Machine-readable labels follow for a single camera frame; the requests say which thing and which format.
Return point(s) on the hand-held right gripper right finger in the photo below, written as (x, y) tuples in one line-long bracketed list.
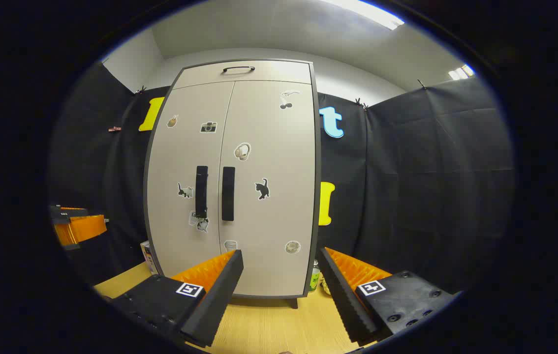
[(343, 295)]

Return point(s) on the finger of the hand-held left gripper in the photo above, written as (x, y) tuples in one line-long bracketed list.
[(65, 217), (82, 228)]

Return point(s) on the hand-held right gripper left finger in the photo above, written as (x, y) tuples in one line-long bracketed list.
[(220, 295)]

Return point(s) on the grey cabinet door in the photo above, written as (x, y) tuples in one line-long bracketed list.
[(279, 216), (175, 162)]

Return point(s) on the grey double-door shoe cabinet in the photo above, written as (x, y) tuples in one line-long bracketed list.
[(259, 73)]

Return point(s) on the green bottle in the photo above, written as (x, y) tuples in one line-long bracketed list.
[(314, 280)]

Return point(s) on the white printed box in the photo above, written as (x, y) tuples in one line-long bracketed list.
[(148, 258)]

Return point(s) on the black cloth clip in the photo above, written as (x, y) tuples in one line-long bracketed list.
[(421, 83), (139, 90), (360, 103)]

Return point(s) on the black backdrop cloth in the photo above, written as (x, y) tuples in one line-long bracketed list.
[(431, 172)]

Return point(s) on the small ceiling light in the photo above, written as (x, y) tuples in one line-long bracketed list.
[(461, 72)]

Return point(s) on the long ceiling light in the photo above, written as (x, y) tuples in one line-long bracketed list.
[(372, 14)]

